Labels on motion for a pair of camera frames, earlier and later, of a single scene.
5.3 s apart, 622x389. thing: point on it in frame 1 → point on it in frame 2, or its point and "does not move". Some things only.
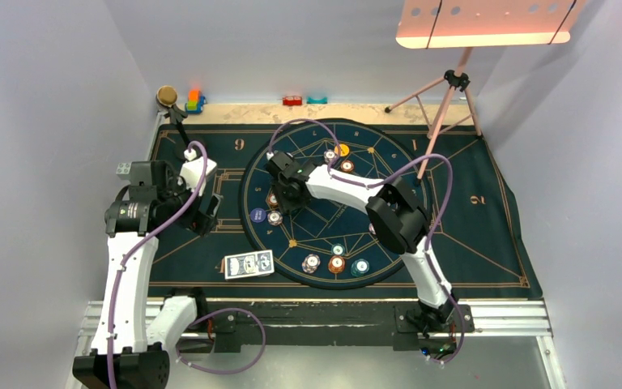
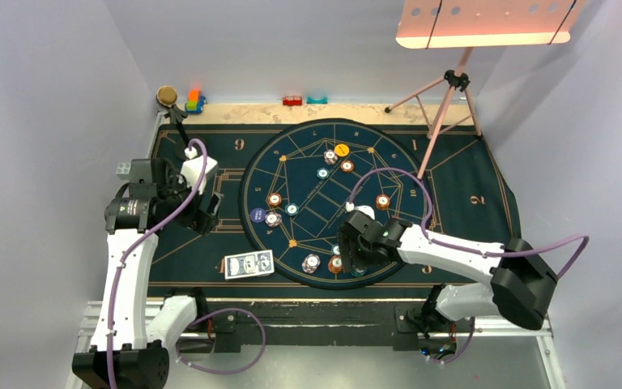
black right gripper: [285, 203] → [347, 244]
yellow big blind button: [344, 150] does not move
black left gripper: [199, 222] does not move
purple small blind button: [258, 215] does not move
